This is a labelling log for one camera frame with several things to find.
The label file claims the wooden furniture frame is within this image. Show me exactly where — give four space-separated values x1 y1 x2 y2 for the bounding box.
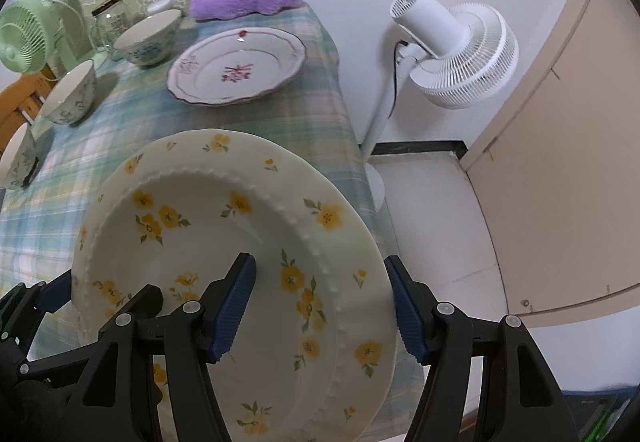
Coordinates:
0 66 56 153

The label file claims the green desk fan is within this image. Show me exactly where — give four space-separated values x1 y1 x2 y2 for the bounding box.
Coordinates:
0 0 86 75

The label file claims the dark green object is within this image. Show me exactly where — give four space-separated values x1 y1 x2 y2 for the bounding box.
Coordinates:
565 387 632 442

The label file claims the plaid tablecloth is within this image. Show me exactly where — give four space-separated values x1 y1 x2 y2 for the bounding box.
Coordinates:
0 4 436 442

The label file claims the blue floral bowl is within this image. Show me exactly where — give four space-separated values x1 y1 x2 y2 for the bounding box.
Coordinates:
113 8 183 67

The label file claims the green floral bowl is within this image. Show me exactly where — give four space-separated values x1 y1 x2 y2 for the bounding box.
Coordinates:
39 60 98 127
0 123 39 189

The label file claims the pink floral white plate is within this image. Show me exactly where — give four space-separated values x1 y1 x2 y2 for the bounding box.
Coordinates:
166 27 307 106

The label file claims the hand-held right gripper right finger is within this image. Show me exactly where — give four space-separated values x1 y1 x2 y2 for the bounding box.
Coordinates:
384 256 568 442

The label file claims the yellow floral white plate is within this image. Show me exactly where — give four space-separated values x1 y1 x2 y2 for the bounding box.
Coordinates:
71 128 398 442

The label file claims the black fan cable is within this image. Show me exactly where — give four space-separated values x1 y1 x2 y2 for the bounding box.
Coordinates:
391 40 409 117

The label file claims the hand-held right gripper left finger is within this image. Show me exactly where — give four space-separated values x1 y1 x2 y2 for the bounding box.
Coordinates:
65 252 258 442

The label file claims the glass jar with lid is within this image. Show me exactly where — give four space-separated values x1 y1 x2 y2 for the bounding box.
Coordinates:
91 0 132 61

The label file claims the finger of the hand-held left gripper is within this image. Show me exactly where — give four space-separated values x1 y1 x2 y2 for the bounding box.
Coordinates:
0 271 74 363

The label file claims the white standing fan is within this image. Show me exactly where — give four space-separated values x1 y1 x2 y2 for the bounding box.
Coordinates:
360 0 519 213

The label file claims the beige door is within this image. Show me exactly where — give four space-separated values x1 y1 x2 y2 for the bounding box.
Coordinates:
460 0 640 327

